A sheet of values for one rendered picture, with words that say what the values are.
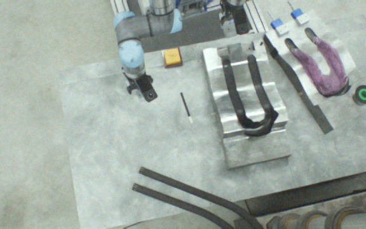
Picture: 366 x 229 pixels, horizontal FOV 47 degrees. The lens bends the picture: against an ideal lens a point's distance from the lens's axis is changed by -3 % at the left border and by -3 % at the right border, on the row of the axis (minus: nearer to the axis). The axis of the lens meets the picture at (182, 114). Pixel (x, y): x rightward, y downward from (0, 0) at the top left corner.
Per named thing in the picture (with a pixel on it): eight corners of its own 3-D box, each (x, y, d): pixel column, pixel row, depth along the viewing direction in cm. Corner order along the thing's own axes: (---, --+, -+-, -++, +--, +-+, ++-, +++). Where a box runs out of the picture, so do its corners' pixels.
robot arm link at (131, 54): (140, 35, 134) (145, 59, 132) (142, 49, 144) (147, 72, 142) (115, 40, 133) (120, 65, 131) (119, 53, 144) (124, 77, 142)
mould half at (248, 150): (201, 57, 186) (203, 44, 173) (258, 47, 188) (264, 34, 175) (227, 170, 174) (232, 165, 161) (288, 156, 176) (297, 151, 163)
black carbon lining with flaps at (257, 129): (219, 62, 178) (221, 53, 169) (256, 55, 180) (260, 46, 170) (239, 142, 170) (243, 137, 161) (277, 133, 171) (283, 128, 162)
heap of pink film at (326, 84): (286, 51, 181) (291, 44, 174) (319, 34, 184) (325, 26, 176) (319, 102, 176) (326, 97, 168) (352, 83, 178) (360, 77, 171)
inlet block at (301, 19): (281, 6, 191) (284, 0, 185) (290, 2, 191) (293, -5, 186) (297, 29, 188) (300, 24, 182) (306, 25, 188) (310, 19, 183)
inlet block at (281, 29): (262, 16, 189) (264, 10, 184) (271, 11, 190) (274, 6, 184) (277, 40, 186) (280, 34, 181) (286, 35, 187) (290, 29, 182)
